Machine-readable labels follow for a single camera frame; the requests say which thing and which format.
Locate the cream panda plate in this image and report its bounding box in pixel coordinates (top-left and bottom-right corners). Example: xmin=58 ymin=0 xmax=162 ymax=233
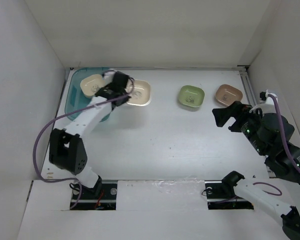
xmin=79 ymin=74 xmax=106 ymax=99

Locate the teal transparent plastic bin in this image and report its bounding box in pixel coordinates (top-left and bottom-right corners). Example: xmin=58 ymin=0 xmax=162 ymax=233
xmin=64 ymin=67 xmax=109 ymax=114

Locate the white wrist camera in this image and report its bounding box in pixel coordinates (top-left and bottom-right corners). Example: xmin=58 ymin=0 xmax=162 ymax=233
xmin=249 ymin=90 xmax=278 ymax=114
xmin=101 ymin=69 xmax=116 ymax=85

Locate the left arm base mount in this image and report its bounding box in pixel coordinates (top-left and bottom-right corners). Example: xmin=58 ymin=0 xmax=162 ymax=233
xmin=69 ymin=179 xmax=118 ymax=211

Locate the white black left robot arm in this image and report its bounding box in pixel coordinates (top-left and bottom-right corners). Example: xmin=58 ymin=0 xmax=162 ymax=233
xmin=48 ymin=70 xmax=135 ymax=199

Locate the brown panda plate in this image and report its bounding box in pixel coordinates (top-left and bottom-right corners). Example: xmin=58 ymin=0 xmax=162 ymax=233
xmin=215 ymin=84 xmax=243 ymax=107

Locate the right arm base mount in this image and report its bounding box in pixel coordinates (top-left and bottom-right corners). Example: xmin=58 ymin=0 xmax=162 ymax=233
xmin=201 ymin=171 xmax=254 ymax=210

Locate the beige panda plate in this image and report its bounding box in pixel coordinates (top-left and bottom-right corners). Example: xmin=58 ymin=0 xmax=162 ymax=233
xmin=125 ymin=79 xmax=151 ymax=107

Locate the green panda plate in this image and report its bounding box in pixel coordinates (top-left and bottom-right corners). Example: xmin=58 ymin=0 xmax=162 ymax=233
xmin=177 ymin=85 xmax=205 ymax=108

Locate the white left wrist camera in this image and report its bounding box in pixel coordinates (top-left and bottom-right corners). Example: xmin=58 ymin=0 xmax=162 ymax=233
xmin=101 ymin=69 xmax=116 ymax=85

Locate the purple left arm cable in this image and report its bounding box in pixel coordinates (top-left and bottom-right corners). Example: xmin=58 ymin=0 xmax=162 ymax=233
xmin=32 ymin=71 xmax=136 ymax=210

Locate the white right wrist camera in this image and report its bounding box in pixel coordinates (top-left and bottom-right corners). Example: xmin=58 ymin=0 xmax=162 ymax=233
xmin=249 ymin=90 xmax=278 ymax=114

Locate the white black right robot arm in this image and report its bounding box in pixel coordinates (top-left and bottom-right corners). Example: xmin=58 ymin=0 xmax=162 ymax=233
xmin=212 ymin=101 xmax=300 ymax=240

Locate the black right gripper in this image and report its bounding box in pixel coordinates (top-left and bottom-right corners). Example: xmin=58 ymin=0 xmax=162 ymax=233
xmin=211 ymin=99 xmax=268 ymax=155

